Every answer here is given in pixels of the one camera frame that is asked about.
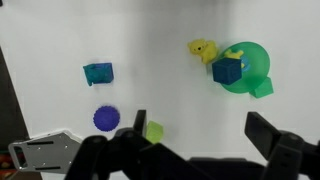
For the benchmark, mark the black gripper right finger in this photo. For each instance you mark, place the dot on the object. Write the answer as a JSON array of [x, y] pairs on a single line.
[[286, 150]]

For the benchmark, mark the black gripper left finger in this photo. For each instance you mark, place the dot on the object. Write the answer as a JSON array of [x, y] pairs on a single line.
[[133, 150]]

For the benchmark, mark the dark blue block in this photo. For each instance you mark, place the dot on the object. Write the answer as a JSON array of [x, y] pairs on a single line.
[[227, 71]]

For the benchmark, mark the lime green block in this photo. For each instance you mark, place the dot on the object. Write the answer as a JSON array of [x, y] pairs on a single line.
[[155, 132]]

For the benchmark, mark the green translucent bowl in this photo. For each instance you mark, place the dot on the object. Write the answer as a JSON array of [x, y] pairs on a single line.
[[256, 73]]

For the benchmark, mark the teal blue toy block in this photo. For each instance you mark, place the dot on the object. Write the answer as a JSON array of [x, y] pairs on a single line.
[[98, 73]]

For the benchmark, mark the purple bumpy ball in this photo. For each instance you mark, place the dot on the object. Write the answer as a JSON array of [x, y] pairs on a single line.
[[106, 118]]

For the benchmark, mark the grey metal plate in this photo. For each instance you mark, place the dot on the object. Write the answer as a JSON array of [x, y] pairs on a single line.
[[43, 155]]

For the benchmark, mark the small light blue toy piece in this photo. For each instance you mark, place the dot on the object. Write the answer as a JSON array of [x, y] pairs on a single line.
[[246, 63]]

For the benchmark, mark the yellow gear toy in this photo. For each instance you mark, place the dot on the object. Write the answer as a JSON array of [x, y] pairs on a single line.
[[233, 53]]

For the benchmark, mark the yellow bear toy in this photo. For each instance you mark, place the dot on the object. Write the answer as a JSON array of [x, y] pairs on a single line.
[[204, 50]]

